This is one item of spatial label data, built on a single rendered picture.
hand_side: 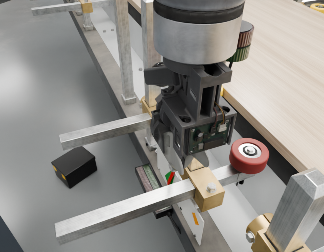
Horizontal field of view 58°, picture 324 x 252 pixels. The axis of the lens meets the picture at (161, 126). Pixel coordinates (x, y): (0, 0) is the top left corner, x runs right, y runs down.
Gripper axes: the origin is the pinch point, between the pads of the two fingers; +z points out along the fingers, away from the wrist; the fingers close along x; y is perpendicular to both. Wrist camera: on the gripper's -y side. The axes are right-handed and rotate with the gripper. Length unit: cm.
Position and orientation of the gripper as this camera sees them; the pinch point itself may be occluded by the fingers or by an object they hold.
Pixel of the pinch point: (179, 159)
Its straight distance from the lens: 47.2
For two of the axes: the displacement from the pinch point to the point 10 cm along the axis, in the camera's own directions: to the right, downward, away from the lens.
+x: 9.3, -2.4, 2.8
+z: 0.0, 7.6, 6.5
